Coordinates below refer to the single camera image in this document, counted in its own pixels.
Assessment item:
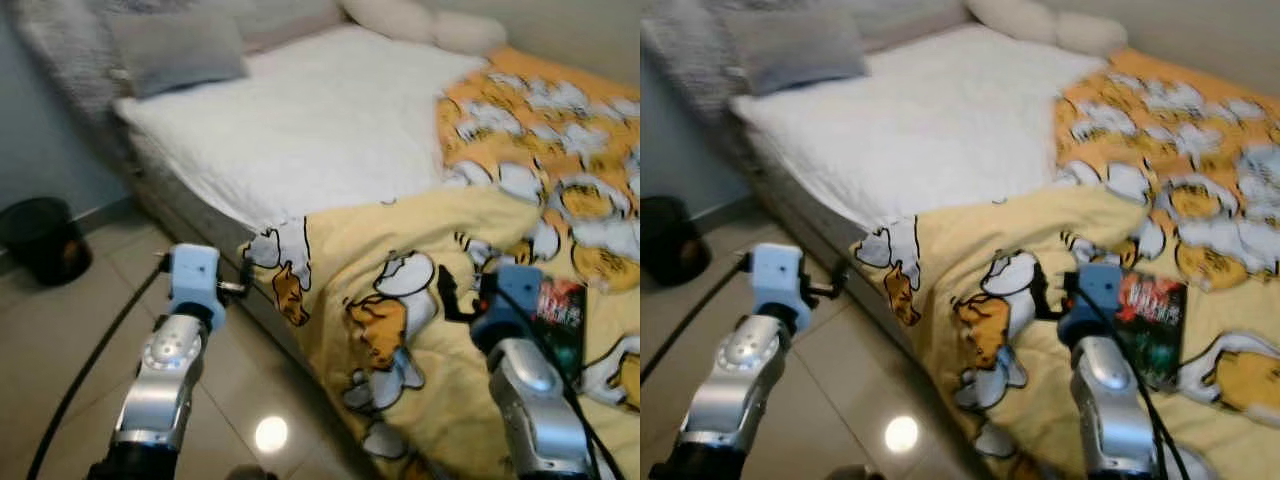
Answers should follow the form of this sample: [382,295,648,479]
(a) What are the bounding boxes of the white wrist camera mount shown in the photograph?
[1058,262,1127,346]
[166,243,222,328]
[470,264,547,353]
[747,242,805,329]

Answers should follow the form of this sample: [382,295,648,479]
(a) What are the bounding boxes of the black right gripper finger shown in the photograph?
[437,266,463,323]
[1028,262,1051,321]

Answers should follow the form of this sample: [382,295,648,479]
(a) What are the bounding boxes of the cream round pillow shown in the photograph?
[965,0,1063,44]
[1053,11,1130,59]
[340,0,438,44]
[430,10,509,57]

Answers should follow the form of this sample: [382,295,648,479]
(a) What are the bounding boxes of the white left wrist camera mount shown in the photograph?
[166,243,222,328]
[747,242,805,329]

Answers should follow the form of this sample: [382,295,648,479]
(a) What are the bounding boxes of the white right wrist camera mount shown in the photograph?
[1058,262,1127,346]
[470,264,547,353]

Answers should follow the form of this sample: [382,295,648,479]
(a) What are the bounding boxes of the black round waste bin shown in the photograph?
[0,196,94,289]
[640,194,712,289]

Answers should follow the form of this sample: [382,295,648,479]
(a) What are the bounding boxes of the grey patterned blanket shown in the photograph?
[640,0,973,121]
[12,0,349,126]

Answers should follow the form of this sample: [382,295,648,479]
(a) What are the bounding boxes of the yellow cartoon print blanket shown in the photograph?
[243,45,641,480]
[850,47,1280,480]

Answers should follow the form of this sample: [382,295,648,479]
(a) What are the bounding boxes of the grey pillow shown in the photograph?
[722,8,870,97]
[106,10,250,100]

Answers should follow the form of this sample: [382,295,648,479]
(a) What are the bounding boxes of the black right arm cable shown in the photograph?
[495,275,606,480]
[1072,275,1179,480]

